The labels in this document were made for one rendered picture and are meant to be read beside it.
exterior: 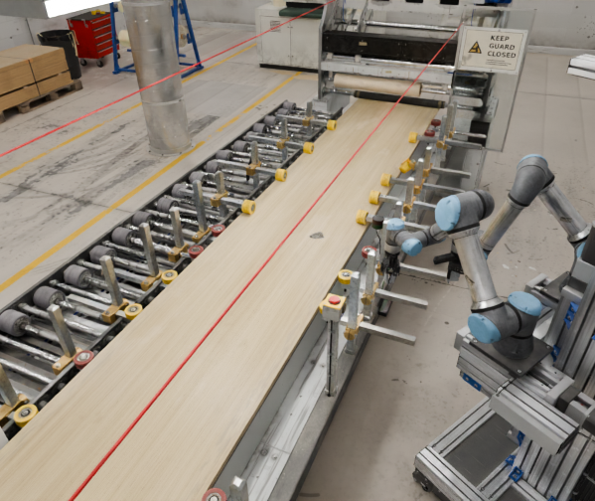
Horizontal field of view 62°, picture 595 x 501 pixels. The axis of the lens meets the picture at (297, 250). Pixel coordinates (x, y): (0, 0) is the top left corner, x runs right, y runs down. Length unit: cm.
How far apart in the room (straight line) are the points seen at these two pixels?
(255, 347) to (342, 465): 99
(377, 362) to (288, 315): 118
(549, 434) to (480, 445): 86
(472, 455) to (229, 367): 132
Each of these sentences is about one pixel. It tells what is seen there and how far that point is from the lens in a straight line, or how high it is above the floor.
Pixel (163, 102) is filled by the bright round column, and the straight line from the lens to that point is 593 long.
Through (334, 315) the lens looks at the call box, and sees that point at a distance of 188.
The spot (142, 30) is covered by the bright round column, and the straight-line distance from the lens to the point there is 576.
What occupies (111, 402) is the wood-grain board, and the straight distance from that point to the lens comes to 211.
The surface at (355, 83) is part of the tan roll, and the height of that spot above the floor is 106.
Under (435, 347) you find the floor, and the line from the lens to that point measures 350.
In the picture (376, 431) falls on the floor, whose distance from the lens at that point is 302.
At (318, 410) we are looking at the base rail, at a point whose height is 70.
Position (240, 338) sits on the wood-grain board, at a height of 90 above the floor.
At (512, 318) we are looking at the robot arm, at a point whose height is 125.
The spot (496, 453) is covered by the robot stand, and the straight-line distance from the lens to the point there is 283.
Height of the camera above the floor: 246
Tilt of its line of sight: 35 degrees down
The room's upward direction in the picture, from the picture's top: 1 degrees counter-clockwise
